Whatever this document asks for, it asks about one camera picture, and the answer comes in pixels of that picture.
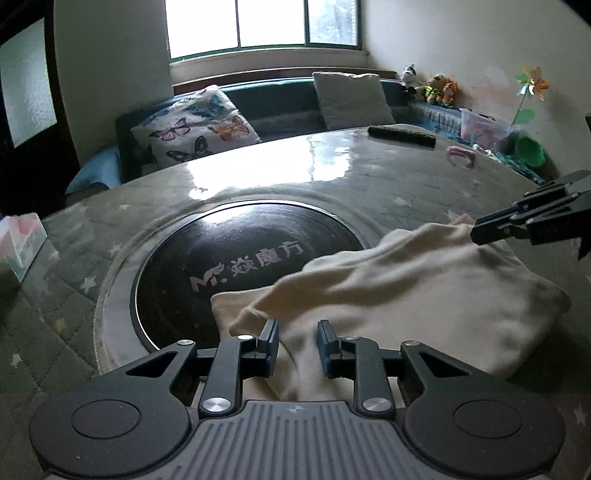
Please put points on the black remote control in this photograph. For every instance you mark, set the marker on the black remote control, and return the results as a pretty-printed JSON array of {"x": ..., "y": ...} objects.
[{"x": 401, "y": 135}]

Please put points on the orange plush toy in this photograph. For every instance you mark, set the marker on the orange plush toy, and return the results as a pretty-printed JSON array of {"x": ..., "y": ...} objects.
[{"x": 450, "y": 92}]

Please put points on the grey pillow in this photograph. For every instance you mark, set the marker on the grey pillow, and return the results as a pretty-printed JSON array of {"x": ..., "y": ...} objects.
[{"x": 351, "y": 99}]

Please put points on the pink small item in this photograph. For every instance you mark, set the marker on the pink small item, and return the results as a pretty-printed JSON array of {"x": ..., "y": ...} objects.
[{"x": 461, "y": 154}]

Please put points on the window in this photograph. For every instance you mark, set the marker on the window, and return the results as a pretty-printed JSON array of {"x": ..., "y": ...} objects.
[{"x": 263, "y": 23}]

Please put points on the butterfly print pillow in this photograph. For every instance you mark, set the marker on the butterfly print pillow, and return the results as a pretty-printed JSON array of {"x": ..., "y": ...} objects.
[{"x": 198, "y": 127}]

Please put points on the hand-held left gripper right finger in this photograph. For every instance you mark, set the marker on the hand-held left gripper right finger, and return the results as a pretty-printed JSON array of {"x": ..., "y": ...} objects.
[{"x": 324, "y": 348}]

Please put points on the teal sofa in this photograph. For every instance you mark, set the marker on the teal sofa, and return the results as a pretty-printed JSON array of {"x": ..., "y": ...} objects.
[{"x": 277, "y": 99}]

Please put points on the black round hotplate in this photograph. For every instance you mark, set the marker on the black round hotplate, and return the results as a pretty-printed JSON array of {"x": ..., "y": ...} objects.
[{"x": 231, "y": 249}]

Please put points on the dark door with frosted glass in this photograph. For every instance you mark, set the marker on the dark door with frosted glass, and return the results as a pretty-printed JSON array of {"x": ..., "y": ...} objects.
[{"x": 27, "y": 83}]

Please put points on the colourful pinwheel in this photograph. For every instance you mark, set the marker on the colourful pinwheel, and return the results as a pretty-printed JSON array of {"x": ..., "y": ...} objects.
[{"x": 532, "y": 85}]

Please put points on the black and white plush toy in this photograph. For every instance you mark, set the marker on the black and white plush toy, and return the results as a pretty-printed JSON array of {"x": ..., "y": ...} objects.
[{"x": 410, "y": 78}]

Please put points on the tissue box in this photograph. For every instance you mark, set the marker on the tissue box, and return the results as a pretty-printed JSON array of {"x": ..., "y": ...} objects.
[{"x": 21, "y": 240}]

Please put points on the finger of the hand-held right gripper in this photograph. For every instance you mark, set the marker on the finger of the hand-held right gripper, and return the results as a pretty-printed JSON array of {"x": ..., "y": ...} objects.
[
  {"x": 491, "y": 228},
  {"x": 547, "y": 194}
]

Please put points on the yellow green plush toy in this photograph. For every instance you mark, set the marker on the yellow green plush toy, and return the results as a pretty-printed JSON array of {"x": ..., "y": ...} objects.
[{"x": 434, "y": 90}]

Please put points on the green plastic bowl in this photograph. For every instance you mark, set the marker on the green plastic bowl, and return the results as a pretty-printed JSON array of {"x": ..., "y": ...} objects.
[{"x": 530, "y": 151}]

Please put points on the clear plastic box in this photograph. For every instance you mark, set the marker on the clear plastic box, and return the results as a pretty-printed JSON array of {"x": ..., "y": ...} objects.
[{"x": 485, "y": 127}]

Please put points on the cream cloth garment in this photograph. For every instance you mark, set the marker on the cream cloth garment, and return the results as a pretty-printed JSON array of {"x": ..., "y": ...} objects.
[{"x": 415, "y": 295}]

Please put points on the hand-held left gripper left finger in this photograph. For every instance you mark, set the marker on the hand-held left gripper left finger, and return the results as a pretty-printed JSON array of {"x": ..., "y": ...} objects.
[{"x": 271, "y": 344}]

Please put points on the light blue blanket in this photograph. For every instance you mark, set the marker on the light blue blanket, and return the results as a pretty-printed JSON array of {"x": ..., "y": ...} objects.
[{"x": 94, "y": 168}]

